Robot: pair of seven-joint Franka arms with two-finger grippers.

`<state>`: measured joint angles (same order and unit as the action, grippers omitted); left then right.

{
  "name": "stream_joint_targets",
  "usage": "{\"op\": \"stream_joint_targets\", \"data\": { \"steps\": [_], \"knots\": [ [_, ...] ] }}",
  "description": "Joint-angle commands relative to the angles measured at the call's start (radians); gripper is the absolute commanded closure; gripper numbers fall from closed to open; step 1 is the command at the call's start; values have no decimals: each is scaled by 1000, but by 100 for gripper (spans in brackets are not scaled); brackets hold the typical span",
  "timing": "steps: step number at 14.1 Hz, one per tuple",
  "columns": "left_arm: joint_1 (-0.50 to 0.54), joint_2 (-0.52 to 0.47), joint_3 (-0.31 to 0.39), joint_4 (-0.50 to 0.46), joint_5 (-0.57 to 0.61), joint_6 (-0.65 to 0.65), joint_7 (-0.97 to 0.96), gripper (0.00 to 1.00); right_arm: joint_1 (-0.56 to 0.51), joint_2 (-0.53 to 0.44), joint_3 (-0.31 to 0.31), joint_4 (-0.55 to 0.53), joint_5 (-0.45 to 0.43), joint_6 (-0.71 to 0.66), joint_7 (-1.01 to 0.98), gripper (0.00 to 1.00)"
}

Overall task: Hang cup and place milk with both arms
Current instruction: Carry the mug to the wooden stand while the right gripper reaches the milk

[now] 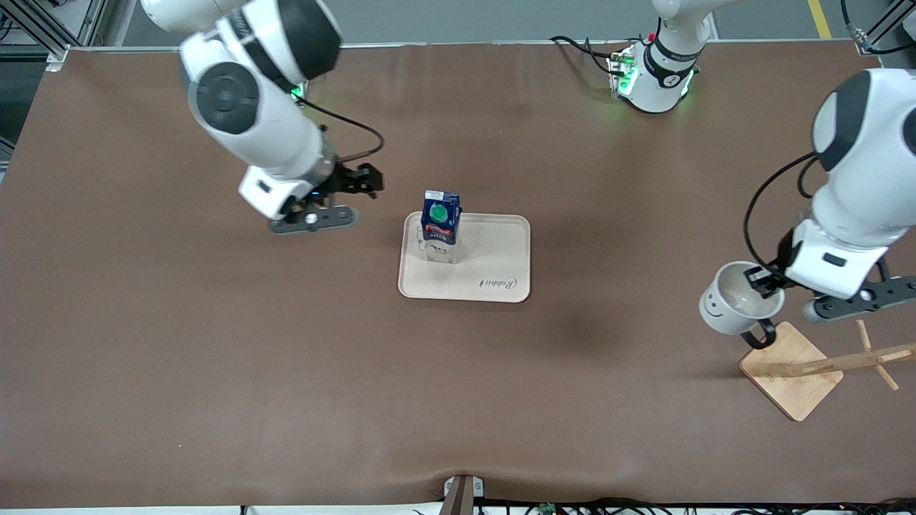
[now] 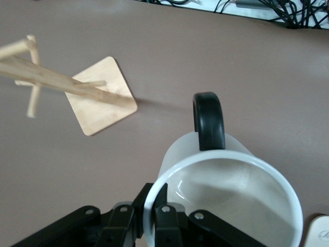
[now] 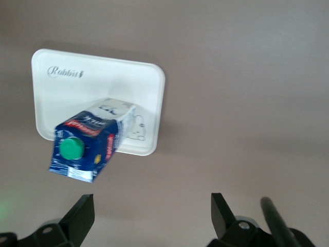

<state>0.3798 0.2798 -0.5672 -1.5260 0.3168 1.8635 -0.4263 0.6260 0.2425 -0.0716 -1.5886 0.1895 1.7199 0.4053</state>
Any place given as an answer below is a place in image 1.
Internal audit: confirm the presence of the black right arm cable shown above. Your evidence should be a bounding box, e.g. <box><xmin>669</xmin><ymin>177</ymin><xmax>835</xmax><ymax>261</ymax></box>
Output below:
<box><xmin>295</xmin><ymin>99</ymin><xmax>385</xmax><ymax>164</ymax></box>

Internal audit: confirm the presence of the wooden cup hanging rack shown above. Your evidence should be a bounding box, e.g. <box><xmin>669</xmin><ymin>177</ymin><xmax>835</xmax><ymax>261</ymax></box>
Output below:
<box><xmin>739</xmin><ymin>320</ymin><xmax>916</xmax><ymax>423</ymax></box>

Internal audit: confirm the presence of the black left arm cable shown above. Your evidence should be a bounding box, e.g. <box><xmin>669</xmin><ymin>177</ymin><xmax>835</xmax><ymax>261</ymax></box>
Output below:
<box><xmin>743</xmin><ymin>152</ymin><xmax>824</xmax><ymax>280</ymax></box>

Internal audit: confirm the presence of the blue milk carton green cap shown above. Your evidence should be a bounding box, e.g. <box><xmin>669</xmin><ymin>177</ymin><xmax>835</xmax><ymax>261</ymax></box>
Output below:
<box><xmin>421</xmin><ymin>190</ymin><xmax>462</xmax><ymax>265</ymax></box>

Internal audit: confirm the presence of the metal table edge bracket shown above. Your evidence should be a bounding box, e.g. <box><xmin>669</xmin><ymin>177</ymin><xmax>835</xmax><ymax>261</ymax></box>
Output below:
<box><xmin>442</xmin><ymin>474</ymin><xmax>485</xmax><ymax>515</ymax></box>

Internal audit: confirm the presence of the cream tray with Rabbit print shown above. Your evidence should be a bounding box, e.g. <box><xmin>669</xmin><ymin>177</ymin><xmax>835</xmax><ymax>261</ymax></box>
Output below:
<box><xmin>398</xmin><ymin>212</ymin><xmax>532</xmax><ymax>303</ymax></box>

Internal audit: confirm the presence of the white mug with black handle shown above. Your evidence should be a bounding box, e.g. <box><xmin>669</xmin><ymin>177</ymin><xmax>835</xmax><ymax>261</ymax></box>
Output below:
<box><xmin>699</xmin><ymin>261</ymin><xmax>786</xmax><ymax>350</ymax></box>

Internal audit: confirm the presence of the aluminium frame profile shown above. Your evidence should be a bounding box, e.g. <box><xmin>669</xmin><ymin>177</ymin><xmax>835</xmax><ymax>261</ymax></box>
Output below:
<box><xmin>841</xmin><ymin>0</ymin><xmax>916</xmax><ymax>57</ymax></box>
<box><xmin>0</xmin><ymin>0</ymin><xmax>97</xmax><ymax>72</ymax></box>

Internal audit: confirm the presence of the black arm base cable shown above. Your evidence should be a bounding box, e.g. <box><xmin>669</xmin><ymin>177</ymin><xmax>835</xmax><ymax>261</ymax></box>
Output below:
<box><xmin>550</xmin><ymin>36</ymin><xmax>618</xmax><ymax>76</ymax></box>

